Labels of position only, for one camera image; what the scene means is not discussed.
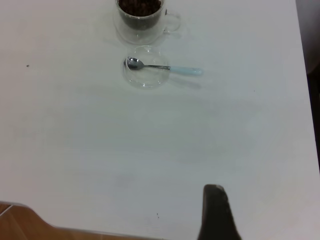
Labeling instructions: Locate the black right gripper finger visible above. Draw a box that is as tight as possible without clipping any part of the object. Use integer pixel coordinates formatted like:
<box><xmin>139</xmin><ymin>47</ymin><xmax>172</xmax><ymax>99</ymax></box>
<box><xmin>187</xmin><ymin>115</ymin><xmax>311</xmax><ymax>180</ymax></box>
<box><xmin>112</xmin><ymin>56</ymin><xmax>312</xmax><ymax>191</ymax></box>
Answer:
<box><xmin>196</xmin><ymin>184</ymin><xmax>242</xmax><ymax>240</ymax></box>

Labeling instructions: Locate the metal spoon light-blue handle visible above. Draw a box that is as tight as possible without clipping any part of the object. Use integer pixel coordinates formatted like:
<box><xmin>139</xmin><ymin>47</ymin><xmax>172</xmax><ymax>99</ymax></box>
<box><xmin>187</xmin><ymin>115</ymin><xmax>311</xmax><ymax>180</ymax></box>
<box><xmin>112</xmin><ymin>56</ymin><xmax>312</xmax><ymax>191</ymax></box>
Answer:
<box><xmin>123</xmin><ymin>56</ymin><xmax>205</xmax><ymax>76</ymax></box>

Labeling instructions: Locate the clear double-walled glass cup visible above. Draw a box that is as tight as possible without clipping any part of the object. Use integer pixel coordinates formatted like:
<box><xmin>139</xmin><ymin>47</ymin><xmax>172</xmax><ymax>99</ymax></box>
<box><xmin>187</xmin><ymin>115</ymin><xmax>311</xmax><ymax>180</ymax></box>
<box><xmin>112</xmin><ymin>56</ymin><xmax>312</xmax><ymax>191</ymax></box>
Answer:
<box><xmin>112</xmin><ymin>0</ymin><xmax>182</xmax><ymax>45</ymax></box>

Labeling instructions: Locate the pile of coffee beans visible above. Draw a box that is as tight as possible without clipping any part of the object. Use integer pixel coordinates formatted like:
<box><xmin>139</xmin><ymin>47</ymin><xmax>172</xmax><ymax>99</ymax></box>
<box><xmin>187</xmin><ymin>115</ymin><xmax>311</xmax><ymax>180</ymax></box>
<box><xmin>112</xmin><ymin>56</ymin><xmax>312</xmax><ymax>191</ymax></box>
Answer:
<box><xmin>117</xmin><ymin>0</ymin><xmax>162</xmax><ymax>30</ymax></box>

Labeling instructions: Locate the clear round glass saucer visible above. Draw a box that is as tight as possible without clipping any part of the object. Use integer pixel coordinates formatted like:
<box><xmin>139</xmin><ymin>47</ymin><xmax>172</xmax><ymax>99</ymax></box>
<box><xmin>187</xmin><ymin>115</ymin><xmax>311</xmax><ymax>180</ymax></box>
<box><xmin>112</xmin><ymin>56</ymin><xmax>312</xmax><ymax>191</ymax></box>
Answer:
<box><xmin>122</xmin><ymin>45</ymin><xmax>172</xmax><ymax>89</ymax></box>

